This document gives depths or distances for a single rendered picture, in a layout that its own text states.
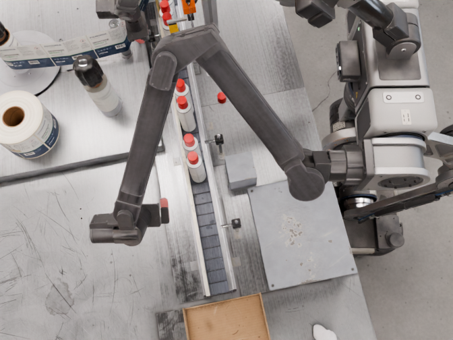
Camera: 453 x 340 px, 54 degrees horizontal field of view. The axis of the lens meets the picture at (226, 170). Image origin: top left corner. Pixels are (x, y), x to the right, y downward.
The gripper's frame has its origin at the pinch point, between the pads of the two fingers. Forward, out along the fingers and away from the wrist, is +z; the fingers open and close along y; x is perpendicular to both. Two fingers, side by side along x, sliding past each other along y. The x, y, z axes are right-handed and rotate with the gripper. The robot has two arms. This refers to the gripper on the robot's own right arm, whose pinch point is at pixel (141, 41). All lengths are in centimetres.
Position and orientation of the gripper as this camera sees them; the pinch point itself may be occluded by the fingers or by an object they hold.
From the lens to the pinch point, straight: 162.8
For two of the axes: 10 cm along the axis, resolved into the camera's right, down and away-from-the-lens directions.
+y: 1.9, 9.3, -3.0
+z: 0.3, 3.0, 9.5
